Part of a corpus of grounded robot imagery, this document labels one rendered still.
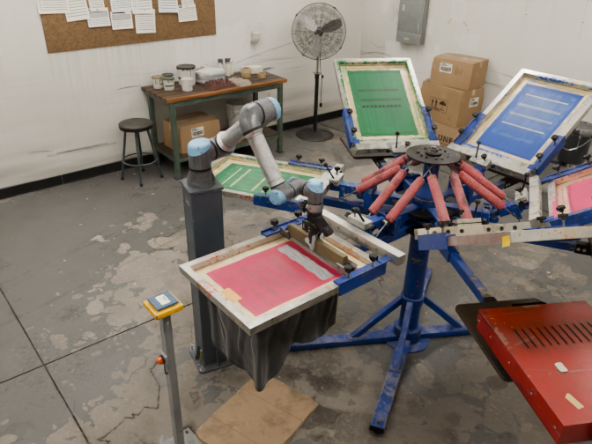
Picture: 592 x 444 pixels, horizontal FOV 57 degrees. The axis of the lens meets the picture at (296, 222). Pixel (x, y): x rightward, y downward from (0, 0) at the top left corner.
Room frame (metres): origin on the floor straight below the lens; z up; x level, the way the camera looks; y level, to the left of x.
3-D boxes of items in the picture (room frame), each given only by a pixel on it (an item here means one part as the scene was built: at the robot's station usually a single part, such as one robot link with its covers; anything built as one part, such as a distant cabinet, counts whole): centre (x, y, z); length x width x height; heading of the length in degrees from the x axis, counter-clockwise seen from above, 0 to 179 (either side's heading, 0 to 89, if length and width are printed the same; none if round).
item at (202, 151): (2.64, 0.50, 1.37); 0.13 x 0.12 x 0.14; 142
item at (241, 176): (3.17, 0.10, 1.05); 1.08 x 0.61 x 0.23; 70
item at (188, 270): (2.19, 0.06, 0.97); 0.79 x 0.58 x 0.04; 130
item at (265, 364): (1.99, -0.03, 0.74); 0.46 x 0.04 x 0.42; 130
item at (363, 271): (2.12, -0.30, 0.97); 0.30 x 0.05 x 0.07; 130
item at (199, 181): (2.63, 0.50, 1.25); 0.15 x 0.15 x 0.10
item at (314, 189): (2.34, -0.09, 1.31); 0.09 x 0.08 x 0.11; 52
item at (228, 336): (2.00, 0.28, 0.74); 0.45 x 0.03 x 0.43; 40
